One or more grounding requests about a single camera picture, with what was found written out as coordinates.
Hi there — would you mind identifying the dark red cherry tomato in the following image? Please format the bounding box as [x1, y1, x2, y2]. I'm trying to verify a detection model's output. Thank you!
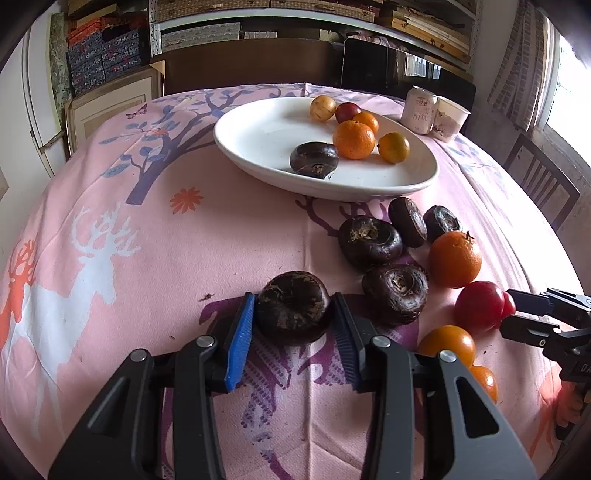
[454, 281, 516, 336]

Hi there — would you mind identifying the dark wooden chair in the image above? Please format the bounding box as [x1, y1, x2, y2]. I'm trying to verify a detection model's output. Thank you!
[503, 134, 580, 232]

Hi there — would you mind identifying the patterned curtain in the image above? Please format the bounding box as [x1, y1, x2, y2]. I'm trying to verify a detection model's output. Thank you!
[488, 1, 550, 132]

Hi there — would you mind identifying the dark red small tomato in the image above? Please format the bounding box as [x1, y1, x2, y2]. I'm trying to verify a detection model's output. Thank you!
[335, 102, 362, 124]

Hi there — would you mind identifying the metal storage shelf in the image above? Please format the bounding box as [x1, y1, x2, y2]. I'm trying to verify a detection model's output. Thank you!
[67, 1, 476, 108]

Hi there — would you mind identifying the small orange tomato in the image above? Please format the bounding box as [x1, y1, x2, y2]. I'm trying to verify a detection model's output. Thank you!
[353, 111, 380, 134]
[469, 365, 498, 403]

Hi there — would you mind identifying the orange mandarin with stem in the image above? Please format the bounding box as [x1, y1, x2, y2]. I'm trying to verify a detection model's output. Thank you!
[428, 231, 482, 289]

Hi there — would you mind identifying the dark water chestnut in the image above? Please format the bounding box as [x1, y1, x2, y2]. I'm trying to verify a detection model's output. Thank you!
[338, 216, 404, 272]
[290, 142, 339, 179]
[388, 197, 428, 248]
[253, 271, 331, 346]
[423, 205, 460, 243]
[362, 264, 429, 326]

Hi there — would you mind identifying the yellow orange cherry tomato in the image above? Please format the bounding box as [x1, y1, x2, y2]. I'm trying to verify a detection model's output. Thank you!
[378, 132, 410, 164]

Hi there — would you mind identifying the white drink can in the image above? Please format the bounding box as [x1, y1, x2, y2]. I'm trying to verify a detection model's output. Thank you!
[401, 85, 439, 135]

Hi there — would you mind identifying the framed picture leaning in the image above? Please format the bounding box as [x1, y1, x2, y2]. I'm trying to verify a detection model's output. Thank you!
[64, 60, 165, 155]

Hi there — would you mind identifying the pale yellow round fruit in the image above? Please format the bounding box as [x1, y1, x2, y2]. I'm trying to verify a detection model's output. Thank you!
[308, 95, 338, 122]

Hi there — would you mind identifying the pink floral tablecloth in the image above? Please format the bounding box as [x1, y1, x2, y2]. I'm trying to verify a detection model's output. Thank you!
[1, 83, 582, 479]

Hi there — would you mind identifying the white paper cup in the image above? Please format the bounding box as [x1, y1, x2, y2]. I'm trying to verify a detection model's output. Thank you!
[431, 96, 471, 143]

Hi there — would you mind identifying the white oval plate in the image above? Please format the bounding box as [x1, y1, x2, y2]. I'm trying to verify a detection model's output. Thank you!
[214, 97, 438, 202]

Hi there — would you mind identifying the large orange mandarin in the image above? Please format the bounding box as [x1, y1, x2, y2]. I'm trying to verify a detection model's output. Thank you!
[332, 120, 376, 160]

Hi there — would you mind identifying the person right hand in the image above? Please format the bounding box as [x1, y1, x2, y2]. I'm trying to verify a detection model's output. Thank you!
[555, 382, 590, 427]

